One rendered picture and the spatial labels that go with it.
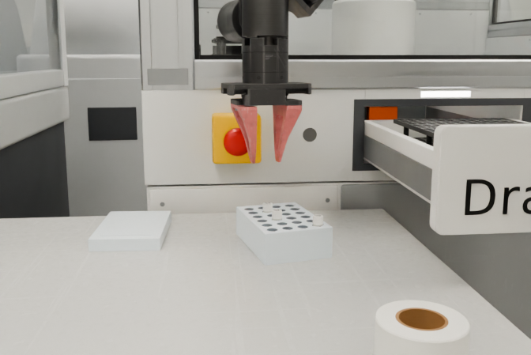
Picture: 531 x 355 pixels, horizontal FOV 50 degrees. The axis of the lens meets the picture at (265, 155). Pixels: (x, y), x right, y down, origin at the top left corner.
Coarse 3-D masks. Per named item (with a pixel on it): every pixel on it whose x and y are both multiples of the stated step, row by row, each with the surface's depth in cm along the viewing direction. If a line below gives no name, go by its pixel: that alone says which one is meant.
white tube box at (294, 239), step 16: (240, 208) 76; (256, 208) 76; (288, 208) 76; (240, 224) 75; (256, 224) 69; (272, 224) 69; (288, 224) 69; (304, 224) 69; (256, 240) 68; (272, 240) 65; (288, 240) 66; (304, 240) 66; (320, 240) 67; (272, 256) 65; (288, 256) 66; (304, 256) 67; (320, 256) 67
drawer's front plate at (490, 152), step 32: (448, 128) 56; (480, 128) 56; (512, 128) 56; (448, 160) 56; (480, 160) 57; (512, 160) 57; (448, 192) 57; (480, 192) 57; (512, 192) 58; (448, 224) 58; (480, 224) 58; (512, 224) 58
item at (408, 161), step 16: (368, 128) 88; (384, 128) 82; (400, 128) 92; (368, 144) 87; (384, 144) 80; (400, 144) 74; (416, 144) 68; (368, 160) 88; (384, 160) 80; (400, 160) 73; (416, 160) 68; (432, 160) 63; (400, 176) 73; (416, 176) 67; (416, 192) 68
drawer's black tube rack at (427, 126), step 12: (396, 120) 87; (408, 120) 86; (420, 120) 86; (432, 120) 86; (444, 120) 86; (456, 120) 86; (468, 120) 86; (480, 120) 87; (492, 120) 86; (504, 120) 86; (408, 132) 86; (420, 132) 77; (432, 132) 73; (432, 144) 82
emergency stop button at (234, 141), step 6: (228, 132) 81; (234, 132) 80; (240, 132) 81; (228, 138) 81; (234, 138) 80; (240, 138) 81; (228, 144) 81; (234, 144) 81; (240, 144) 81; (228, 150) 81; (234, 150) 81; (240, 150) 81; (246, 150) 81
